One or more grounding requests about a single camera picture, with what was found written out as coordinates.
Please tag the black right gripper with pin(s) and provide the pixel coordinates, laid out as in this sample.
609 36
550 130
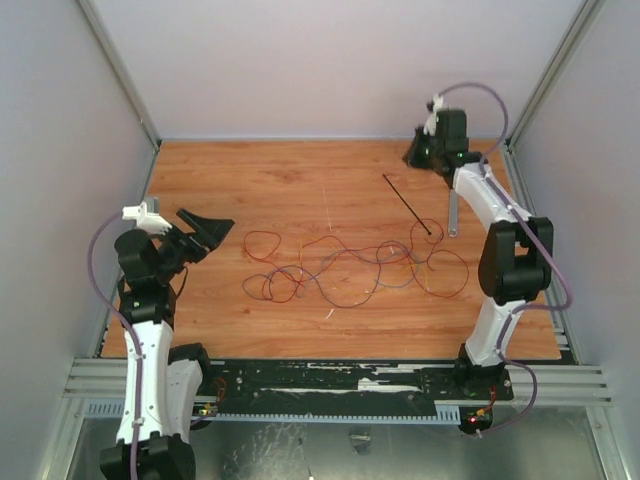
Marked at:
422 156

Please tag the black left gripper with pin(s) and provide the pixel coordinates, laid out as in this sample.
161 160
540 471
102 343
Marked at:
209 233

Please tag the black zip tie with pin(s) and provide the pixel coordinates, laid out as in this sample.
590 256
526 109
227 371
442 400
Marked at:
406 204

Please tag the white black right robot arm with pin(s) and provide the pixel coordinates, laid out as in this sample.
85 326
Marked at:
512 269

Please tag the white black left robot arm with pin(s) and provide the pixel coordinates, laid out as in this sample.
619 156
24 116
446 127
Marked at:
162 379

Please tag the silver adjustable wrench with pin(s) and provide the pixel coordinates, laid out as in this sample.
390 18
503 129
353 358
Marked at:
453 214

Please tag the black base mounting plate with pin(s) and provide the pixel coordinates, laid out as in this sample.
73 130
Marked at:
438 382

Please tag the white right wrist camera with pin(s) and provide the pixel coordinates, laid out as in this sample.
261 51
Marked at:
434 106

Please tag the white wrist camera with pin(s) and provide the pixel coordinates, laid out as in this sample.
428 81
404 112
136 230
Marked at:
147 217
434 106

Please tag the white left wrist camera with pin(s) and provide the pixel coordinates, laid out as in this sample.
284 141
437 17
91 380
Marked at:
147 217

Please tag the aluminium corner post left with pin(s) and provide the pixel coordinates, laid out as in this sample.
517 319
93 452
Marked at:
116 63

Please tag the aluminium corner post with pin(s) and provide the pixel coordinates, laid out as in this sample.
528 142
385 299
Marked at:
570 41
116 63

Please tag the grey slotted cable duct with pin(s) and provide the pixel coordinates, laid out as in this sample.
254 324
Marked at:
387 409

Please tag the aluminium corner post right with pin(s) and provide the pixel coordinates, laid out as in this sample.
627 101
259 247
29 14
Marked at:
570 41

